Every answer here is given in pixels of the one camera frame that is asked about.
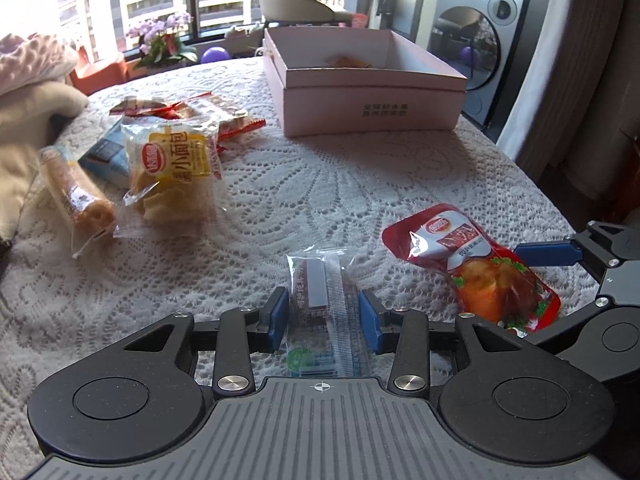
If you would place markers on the long bread stick packet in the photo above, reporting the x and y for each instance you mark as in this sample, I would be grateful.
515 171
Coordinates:
88 213

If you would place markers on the pink cardboard box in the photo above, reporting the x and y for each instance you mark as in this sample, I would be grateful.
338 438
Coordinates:
407 88

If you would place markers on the clear wafer snack packet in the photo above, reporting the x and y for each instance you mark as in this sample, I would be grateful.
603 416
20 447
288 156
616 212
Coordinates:
324 336

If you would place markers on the beige folded blanket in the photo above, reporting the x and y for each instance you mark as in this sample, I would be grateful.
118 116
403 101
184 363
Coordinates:
25 128

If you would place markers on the small orange snack packet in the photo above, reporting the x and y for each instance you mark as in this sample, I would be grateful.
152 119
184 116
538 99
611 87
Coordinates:
344 61

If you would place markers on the purple ball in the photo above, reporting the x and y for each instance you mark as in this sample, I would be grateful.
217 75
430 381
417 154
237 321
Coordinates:
215 54

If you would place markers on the pink bumpy blanket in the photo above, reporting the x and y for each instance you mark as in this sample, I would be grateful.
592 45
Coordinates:
34 59

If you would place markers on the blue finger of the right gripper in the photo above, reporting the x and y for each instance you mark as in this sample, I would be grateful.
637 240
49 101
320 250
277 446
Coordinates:
559 253

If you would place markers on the white lace tablecloth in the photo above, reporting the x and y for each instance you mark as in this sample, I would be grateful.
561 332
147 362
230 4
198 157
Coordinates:
284 196

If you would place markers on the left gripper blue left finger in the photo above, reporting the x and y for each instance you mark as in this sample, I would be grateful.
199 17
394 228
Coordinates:
242 332

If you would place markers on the red chicken snack pouch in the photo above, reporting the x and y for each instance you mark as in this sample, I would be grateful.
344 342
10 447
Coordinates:
490 280

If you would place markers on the clear cracker packet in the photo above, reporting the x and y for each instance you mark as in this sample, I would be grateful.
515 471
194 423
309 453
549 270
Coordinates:
228 119

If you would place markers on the blue monster snack bag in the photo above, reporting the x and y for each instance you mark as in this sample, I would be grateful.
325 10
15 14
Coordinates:
107 158

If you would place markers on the purple orchid flower pot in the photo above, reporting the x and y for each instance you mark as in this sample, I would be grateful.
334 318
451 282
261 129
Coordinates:
159 41

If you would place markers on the yellow small bread bag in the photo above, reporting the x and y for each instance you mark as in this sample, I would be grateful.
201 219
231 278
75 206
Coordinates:
175 178

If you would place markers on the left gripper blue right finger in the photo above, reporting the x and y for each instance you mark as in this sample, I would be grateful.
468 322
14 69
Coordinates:
404 333

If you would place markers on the grey washing machine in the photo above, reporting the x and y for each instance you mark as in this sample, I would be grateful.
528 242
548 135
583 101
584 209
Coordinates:
476 38

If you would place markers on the orange kids chair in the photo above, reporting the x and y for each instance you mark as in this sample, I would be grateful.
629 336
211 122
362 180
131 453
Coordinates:
90 78

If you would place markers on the red bag on floor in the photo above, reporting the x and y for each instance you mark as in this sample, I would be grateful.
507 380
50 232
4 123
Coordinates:
359 20

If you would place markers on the red spicy snack packet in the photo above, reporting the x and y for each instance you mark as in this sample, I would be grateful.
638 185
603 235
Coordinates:
132 106

